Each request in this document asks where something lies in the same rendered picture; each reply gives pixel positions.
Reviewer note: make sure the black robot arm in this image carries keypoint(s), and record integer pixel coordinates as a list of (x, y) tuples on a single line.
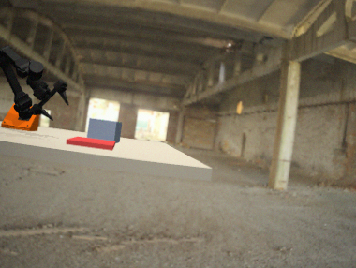
[(24, 68)]

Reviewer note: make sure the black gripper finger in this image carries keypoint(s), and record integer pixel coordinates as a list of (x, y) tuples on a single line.
[(43, 112), (62, 92)]

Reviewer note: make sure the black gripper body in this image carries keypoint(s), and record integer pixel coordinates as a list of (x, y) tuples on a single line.
[(46, 96)]

